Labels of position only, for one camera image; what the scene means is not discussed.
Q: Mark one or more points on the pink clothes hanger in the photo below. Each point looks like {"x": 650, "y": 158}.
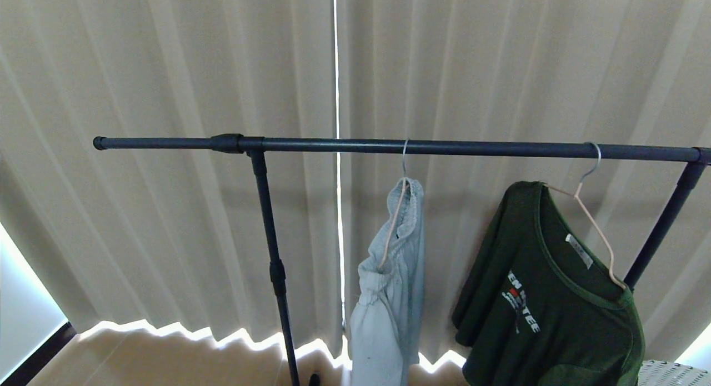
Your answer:
{"x": 392, "y": 226}
{"x": 610, "y": 266}

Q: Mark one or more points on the pale grey shorts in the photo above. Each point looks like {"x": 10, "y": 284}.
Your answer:
{"x": 389, "y": 319}

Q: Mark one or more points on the green garment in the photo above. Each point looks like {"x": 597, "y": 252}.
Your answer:
{"x": 527, "y": 319}

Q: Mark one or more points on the black clothes rack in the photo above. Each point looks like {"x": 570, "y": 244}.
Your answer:
{"x": 444, "y": 148}

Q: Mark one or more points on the white laundry basket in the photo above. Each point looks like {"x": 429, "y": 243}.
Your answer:
{"x": 672, "y": 375}

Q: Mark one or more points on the beige curtain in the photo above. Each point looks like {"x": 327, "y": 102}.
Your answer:
{"x": 166, "y": 58}

